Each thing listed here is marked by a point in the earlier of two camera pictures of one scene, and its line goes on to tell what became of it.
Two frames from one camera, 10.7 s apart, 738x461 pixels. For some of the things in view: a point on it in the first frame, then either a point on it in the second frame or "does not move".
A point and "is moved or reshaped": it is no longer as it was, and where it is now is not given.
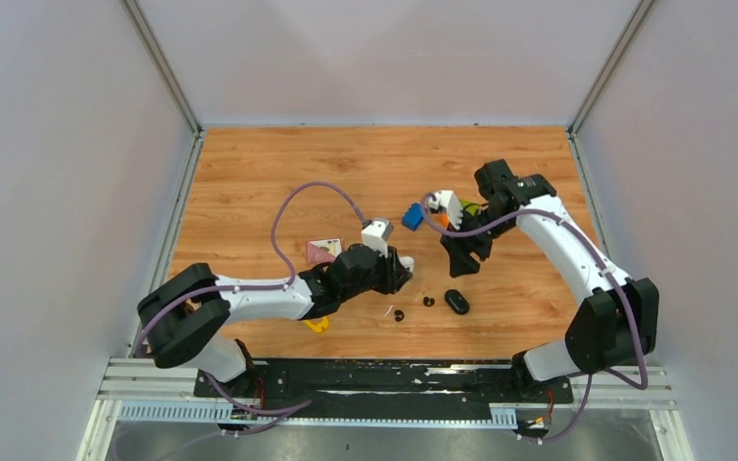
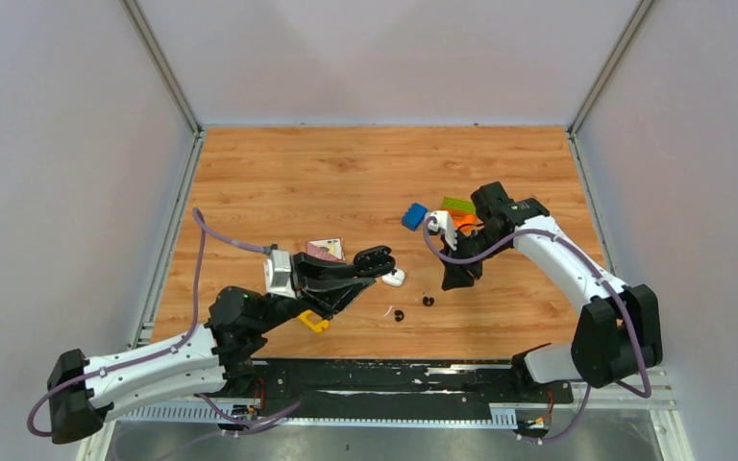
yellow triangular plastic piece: [317, 327] does not move
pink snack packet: [323, 251] does not move
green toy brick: [470, 206] does not move
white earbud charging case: [408, 262] is moved or reshaped
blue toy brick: [413, 216] does not move
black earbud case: [458, 303] is moved or reshaped
